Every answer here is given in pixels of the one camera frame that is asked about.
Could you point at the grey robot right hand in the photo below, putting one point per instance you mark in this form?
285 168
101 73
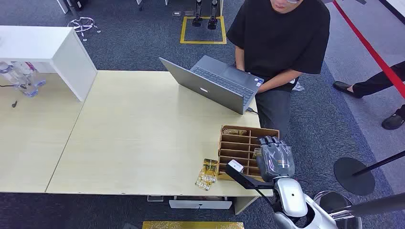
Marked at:
274 161

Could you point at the person's left forearm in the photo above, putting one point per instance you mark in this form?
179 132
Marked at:
278 80

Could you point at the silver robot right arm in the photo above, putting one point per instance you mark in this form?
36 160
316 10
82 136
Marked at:
292 197

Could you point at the person's right forearm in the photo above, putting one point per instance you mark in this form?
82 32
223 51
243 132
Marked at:
239 58

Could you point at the gold hotel card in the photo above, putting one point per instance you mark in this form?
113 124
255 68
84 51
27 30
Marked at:
210 167
234 131
255 153
203 183

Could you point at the wooden card organizer box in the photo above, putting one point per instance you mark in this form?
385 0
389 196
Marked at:
237 148

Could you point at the person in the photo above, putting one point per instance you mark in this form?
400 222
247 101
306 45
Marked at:
278 44

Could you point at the person's legs with dark shoes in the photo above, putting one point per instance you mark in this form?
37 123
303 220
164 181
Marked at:
376 83

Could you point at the black stanchion with round base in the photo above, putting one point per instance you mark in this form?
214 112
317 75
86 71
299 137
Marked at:
353 177

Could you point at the white desk drawer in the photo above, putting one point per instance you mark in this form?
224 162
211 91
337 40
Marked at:
200 204

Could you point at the grey laptop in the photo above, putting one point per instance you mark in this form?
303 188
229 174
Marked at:
208 87

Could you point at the gold foil board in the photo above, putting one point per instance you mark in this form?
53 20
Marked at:
193 225

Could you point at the chrome-rimmed stanchion with pole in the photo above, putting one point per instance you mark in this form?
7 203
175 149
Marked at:
373 207

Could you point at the yellow floor tape square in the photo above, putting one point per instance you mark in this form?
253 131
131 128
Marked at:
203 41

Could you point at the red barrier belt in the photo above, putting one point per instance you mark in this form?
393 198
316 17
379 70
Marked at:
370 50

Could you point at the black robot legs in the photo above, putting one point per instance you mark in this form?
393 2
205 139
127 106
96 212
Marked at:
205 17

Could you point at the floor socket plate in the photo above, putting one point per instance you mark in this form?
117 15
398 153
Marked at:
189 13
176 13

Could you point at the chrome chair base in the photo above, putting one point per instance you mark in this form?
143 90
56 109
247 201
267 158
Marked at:
82 25

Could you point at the white desk shelf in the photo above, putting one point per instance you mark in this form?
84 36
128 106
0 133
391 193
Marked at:
60 53

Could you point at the clear plastic water bottle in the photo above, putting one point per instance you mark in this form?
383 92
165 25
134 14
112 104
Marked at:
33 74
19 82

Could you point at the small black clip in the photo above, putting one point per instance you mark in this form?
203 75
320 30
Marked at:
14 103

